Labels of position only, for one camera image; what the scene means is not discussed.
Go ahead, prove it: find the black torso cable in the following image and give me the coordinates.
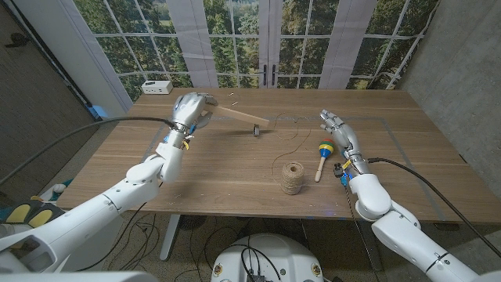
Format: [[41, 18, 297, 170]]
[[239, 245, 283, 281]]

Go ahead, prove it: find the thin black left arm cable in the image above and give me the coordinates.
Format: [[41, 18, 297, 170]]
[[77, 201, 148, 272]]

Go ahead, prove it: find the blue floor object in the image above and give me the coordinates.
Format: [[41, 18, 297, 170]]
[[88, 104, 110, 119]]

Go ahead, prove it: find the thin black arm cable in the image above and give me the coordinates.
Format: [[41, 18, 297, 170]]
[[343, 183, 372, 260], [77, 201, 148, 272]]

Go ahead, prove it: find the jute twine spool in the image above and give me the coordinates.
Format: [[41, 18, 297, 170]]
[[270, 112, 314, 196]]

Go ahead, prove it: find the wooden clothes hanger with clips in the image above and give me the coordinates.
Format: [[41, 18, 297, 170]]
[[203, 92, 271, 137]]

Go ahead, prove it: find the white teal floor object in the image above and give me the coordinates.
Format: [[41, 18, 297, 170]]
[[52, 179, 74, 193]]

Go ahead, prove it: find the white power strip box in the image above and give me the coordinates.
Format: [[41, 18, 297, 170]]
[[141, 80, 174, 96]]

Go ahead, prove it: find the rainbow striped wooden maraca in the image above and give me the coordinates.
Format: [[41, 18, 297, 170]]
[[314, 137, 337, 183]]

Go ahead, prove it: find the black yellow foot pedal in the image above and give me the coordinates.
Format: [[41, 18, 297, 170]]
[[0, 197, 66, 232]]

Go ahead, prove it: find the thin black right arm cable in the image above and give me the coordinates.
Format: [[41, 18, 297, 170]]
[[343, 183, 372, 260]]

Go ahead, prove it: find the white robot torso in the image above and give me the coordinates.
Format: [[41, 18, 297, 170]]
[[210, 233, 325, 282]]

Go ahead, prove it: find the printed forest window backdrop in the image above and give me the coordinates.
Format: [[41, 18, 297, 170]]
[[72, 0, 442, 103]]

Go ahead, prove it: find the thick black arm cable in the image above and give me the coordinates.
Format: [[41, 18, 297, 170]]
[[366, 156, 501, 258], [0, 116, 177, 187]]

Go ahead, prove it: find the white table leg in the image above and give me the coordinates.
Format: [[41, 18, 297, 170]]
[[159, 214, 182, 262]]

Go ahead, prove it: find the black wall hook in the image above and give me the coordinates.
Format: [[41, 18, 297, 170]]
[[4, 31, 31, 49]]

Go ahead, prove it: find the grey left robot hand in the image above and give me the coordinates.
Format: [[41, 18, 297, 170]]
[[170, 92, 219, 132]]

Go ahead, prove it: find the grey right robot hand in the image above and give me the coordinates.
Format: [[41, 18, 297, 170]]
[[319, 108, 371, 174]]

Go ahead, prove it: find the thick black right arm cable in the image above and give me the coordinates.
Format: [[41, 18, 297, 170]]
[[366, 156, 501, 258]]

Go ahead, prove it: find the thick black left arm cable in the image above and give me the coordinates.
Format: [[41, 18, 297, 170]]
[[0, 116, 177, 187]]

